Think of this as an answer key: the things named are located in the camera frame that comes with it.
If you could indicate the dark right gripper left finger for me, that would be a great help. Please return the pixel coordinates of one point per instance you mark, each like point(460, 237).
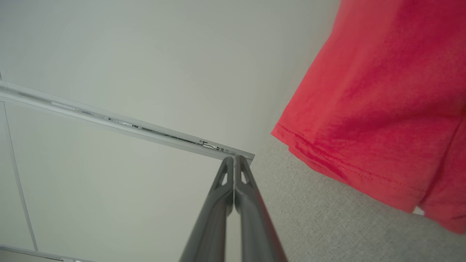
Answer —
point(211, 225)

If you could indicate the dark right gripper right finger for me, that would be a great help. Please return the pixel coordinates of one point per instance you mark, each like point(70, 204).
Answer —
point(255, 229)

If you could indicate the red basketball jersey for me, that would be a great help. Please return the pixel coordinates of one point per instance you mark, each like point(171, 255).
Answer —
point(382, 91)

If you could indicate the grey fabric sofa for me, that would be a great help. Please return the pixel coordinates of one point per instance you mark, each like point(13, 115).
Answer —
point(346, 233)

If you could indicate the grey metal post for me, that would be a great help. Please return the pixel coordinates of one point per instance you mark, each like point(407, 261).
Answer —
point(109, 120)

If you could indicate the grey metal wall rail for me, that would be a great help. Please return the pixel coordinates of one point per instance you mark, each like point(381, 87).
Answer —
point(36, 254)

